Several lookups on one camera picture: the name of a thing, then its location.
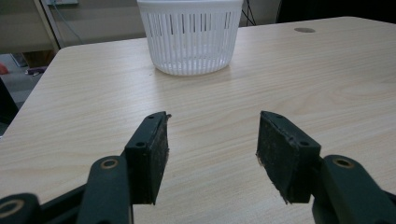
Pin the pale metal stand leg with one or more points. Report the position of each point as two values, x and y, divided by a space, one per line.
46 23

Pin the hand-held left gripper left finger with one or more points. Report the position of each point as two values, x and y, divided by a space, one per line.
146 161

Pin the black furniture piece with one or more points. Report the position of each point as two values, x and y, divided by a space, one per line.
6 104

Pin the red object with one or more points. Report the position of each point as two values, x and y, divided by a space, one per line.
3 68

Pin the purple object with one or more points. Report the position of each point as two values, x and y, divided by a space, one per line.
35 70

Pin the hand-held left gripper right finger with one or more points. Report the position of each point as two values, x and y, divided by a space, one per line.
285 155

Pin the dark curtain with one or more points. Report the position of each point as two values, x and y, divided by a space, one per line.
336 9

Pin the white slotted plastic basket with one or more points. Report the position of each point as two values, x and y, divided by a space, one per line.
190 37

